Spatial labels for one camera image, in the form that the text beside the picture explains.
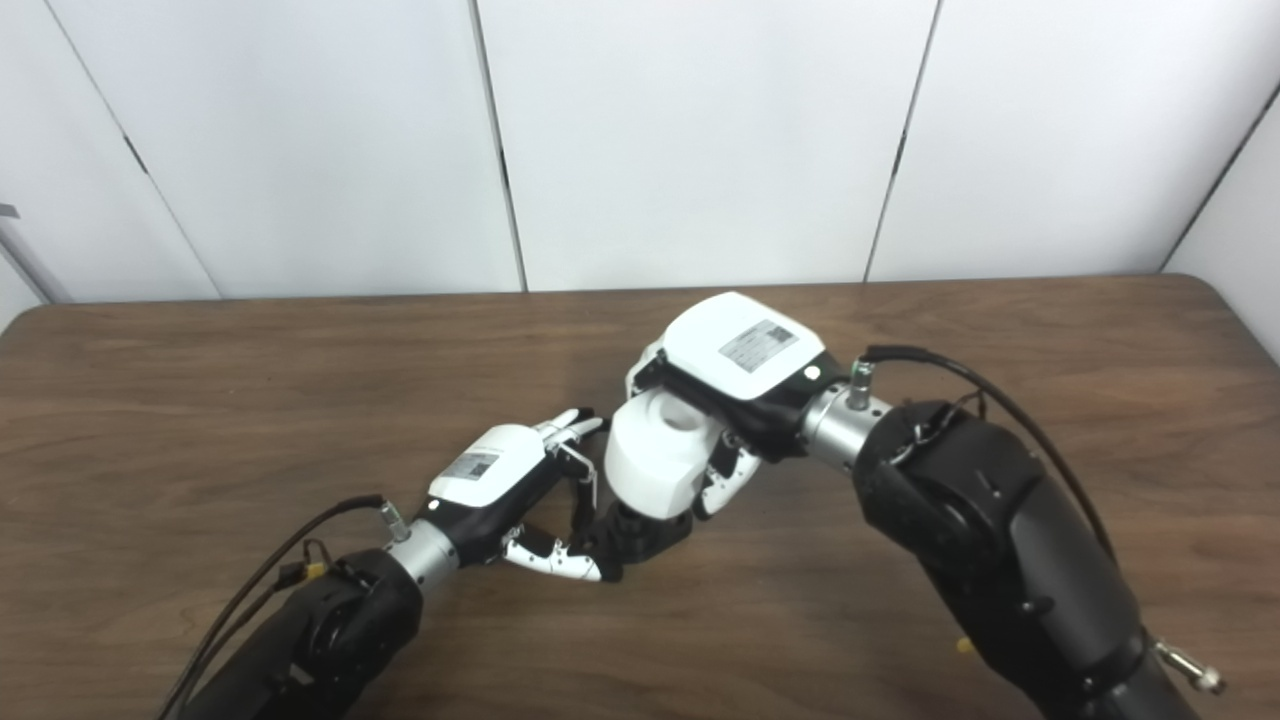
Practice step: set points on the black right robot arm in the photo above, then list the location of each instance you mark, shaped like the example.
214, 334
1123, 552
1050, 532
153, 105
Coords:
1000, 530

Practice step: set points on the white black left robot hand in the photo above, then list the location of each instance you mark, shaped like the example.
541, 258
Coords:
490, 470

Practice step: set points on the round white plastic piece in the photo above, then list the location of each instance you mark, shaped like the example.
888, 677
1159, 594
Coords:
650, 465

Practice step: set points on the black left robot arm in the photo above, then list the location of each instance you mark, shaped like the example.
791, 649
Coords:
320, 640

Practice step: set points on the black flanged holder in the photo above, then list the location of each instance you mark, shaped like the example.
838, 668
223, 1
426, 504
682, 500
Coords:
640, 535

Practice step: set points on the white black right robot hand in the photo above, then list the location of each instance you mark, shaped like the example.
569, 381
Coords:
740, 350

